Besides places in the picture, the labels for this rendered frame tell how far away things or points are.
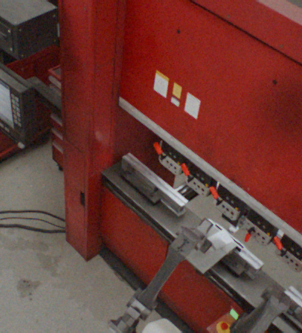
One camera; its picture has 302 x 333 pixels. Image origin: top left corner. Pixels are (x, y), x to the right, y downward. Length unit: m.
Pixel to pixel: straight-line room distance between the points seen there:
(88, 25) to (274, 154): 1.03
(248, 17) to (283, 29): 0.16
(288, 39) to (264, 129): 0.43
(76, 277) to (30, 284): 0.32
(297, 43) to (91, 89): 1.16
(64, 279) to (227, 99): 1.98
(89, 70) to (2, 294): 1.77
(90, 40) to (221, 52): 0.66
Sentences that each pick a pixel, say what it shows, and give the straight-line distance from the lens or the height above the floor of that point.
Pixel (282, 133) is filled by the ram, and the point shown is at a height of 1.83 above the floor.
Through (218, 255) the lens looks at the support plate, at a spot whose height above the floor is 1.00.
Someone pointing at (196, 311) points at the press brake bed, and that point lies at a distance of 3.25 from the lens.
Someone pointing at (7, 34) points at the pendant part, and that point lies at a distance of 2.54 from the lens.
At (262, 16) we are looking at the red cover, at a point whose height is 2.25.
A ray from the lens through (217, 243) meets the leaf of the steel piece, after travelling 2.79.
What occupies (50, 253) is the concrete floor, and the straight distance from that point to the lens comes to 3.91.
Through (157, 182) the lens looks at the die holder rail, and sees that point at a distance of 3.05.
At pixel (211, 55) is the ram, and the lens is 2.30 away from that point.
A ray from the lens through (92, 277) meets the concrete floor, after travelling 3.79.
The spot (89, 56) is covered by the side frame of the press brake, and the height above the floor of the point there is 1.74.
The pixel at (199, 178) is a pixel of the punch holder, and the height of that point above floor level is 1.27.
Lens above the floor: 3.19
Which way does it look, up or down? 46 degrees down
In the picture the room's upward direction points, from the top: 8 degrees clockwise
